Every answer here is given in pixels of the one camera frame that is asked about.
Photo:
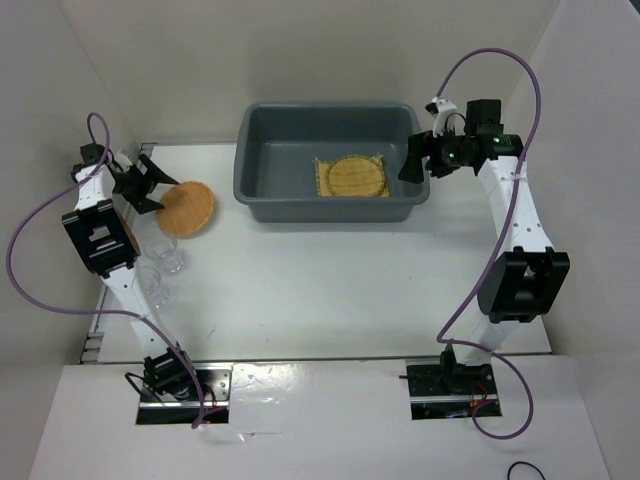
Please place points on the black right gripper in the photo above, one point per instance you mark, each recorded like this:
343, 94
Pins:
421, 145

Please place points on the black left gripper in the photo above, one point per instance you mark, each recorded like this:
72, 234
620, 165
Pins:
153, 173

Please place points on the round orange woven plate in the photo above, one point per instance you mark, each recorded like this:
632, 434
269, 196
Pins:
187, 208

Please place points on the round green-rimmed bamboo mat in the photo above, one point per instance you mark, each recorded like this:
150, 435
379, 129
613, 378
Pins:
355, 176

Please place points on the square woven bamboo mat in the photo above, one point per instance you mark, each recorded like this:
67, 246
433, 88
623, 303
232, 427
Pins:
320, 169

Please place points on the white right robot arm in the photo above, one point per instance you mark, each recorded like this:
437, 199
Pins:
526, 272

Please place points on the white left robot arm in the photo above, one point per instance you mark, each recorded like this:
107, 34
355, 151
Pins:
164, 370

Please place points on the grey plastic bin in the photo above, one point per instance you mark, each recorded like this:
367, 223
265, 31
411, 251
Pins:
274, 173

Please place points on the clear plastic cup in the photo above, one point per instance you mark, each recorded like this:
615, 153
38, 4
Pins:
164, 251
152, 284

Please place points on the aluminium table edge rail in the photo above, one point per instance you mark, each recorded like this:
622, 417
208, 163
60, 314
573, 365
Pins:
105, 242

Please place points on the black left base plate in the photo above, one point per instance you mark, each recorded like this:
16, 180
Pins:
163, 408

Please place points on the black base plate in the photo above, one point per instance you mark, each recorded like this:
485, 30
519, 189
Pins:
163, 408
433, 396

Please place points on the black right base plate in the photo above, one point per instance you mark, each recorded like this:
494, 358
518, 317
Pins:
433, 396

